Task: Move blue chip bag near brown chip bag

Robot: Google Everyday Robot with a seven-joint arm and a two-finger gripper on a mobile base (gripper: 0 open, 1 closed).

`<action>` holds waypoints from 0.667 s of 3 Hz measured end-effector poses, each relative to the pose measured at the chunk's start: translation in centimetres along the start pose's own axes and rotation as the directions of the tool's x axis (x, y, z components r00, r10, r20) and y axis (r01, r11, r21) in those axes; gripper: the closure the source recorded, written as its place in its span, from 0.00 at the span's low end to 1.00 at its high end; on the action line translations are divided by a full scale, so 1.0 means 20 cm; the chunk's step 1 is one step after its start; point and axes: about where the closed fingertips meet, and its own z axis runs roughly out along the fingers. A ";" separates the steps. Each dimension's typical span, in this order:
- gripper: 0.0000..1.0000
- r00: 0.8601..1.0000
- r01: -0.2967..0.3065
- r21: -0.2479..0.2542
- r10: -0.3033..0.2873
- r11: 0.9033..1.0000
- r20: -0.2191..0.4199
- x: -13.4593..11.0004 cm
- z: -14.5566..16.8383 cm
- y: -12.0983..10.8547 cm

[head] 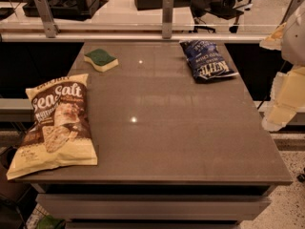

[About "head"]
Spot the metal rail bracket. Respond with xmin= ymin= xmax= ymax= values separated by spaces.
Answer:
xmin=162 ymin=0 xmax=174 ymax=39
xmin=33 ymin=0 xmax=59 ymax=38

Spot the grey table drawer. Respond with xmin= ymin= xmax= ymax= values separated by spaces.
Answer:
xmin=37 ymin=194 xmax=271 ymax=221

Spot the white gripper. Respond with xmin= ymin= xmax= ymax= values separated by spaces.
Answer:
xmin=259 ymin=3 xmax=305 ymax=132

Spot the blue chip bag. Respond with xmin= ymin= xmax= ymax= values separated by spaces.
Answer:
xmin=179 ymin=40 xmax=237 ymax=82

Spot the brown sea salt chip bag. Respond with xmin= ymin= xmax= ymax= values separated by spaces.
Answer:
xmin=7 ymin=73 xmax=97 ymax=180

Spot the black equipment box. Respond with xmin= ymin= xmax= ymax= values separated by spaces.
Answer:
xmin=22 ymin=0 xmax=109 ymax=21

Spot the left metal rail bracket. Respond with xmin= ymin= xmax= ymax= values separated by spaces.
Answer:
xmin=33 ymin=0 xmax=59 ymax=38

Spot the green yellow sponge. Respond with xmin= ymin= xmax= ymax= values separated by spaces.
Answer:
xmin=84 ymin=49 xmax=118 ymax=73

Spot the middle metal rail bracket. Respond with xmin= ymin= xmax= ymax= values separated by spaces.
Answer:
xmin=162 ymin=0 xmax=174 ymax=39

